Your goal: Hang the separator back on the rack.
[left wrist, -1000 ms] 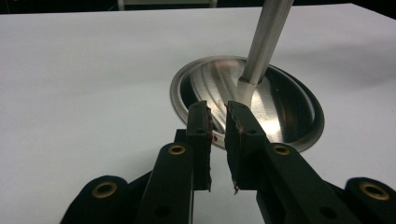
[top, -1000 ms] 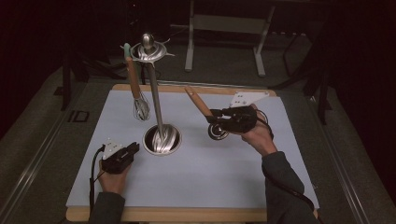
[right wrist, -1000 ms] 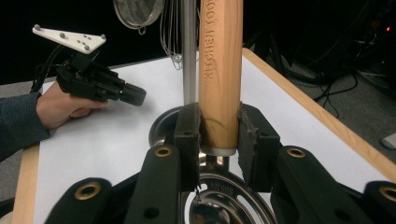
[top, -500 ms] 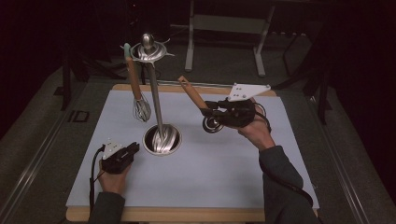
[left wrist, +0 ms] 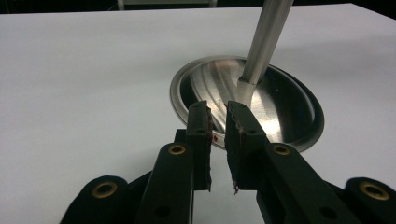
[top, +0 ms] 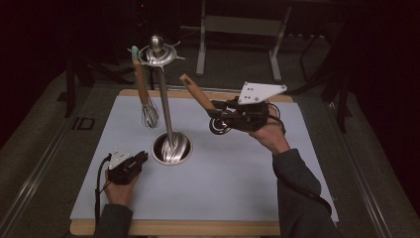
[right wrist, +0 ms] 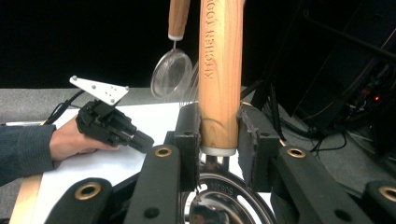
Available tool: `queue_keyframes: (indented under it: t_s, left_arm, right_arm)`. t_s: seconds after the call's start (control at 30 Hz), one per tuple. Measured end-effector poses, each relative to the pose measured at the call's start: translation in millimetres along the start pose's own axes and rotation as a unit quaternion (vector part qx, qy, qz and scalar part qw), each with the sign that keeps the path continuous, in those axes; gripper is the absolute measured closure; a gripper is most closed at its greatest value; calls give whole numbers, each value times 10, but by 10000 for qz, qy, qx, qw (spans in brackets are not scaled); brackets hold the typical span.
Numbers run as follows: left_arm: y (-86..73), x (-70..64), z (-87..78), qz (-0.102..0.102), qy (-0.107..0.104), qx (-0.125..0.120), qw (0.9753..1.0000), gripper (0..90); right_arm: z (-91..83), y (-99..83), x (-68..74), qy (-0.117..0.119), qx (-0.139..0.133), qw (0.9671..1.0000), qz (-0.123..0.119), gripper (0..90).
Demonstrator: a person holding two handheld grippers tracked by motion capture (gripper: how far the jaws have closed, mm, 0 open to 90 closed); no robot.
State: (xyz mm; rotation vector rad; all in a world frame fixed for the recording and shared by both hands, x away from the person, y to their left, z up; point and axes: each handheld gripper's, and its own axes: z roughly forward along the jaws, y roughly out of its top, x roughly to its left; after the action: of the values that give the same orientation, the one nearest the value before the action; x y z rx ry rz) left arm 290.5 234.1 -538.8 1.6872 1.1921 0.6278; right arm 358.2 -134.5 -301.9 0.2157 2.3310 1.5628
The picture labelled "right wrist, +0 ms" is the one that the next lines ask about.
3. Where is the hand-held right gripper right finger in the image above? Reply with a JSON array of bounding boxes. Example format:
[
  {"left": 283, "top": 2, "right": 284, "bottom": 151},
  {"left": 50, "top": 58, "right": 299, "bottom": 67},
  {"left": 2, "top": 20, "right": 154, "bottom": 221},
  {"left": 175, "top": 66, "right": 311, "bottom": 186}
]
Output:
[{"left": 236, "top": 102, "right": 278, "bottom": 193}]

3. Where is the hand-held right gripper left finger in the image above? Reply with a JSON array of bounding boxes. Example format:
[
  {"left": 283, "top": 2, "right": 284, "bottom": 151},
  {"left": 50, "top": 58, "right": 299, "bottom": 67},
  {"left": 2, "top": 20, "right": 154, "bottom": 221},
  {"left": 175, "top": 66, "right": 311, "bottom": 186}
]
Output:
[{"left": 166, "top": 102, "right": 202, "bottom": 192}]

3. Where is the small strainer with wooden handle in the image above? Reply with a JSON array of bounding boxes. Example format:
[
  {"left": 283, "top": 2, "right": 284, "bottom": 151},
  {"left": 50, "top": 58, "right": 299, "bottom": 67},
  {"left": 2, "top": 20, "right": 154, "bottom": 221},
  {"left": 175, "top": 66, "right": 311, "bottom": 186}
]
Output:
[{"left": 149, "top": 0, "right": 194, "bottom": 99}]

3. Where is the steel egg separator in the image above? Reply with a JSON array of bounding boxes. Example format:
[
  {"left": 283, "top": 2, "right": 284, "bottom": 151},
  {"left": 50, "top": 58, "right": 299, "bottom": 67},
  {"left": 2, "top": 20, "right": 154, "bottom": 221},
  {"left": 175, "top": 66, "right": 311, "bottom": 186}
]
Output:
[{"left": 181, "top": 0, "right": 278, "bottom": 224}]

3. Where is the dark metal stand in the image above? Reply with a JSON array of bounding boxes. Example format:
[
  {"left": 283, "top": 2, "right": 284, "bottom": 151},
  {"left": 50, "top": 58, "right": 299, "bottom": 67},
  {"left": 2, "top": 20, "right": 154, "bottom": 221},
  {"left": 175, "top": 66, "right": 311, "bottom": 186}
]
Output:
[{"left": 246, "top": 77, "right": 289, "bottom": 143}]

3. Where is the wooden table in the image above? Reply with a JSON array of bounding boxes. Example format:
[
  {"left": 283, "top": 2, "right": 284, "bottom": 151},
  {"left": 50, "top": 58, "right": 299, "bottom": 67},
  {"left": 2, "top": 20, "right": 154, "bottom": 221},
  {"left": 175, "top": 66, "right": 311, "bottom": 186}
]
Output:
[{"left": 8, "top": 173, "right": 44, "bottom": 224}]

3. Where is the dark equipment with red light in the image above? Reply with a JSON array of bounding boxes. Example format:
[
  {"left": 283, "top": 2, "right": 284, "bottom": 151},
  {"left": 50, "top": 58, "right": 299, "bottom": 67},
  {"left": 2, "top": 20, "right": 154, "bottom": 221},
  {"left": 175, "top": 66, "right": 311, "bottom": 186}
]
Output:
[{"left": 339, "top": 59, "right": 396, "bottom": 162}]

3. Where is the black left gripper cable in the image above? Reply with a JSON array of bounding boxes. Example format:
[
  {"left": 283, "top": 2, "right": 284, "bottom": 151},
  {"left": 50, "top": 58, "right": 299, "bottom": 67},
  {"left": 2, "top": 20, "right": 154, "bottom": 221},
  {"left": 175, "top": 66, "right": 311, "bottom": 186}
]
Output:
[{"left": 42, "top": 89, "right": 87, "bottom": 126}]

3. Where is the black floor cable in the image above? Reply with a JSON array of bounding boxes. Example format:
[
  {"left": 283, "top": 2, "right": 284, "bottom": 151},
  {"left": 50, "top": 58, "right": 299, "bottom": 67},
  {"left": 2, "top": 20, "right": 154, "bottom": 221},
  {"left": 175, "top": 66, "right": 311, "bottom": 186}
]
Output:
[{"left": 279, "top": 118, "right": 351, "bottom": 154}]

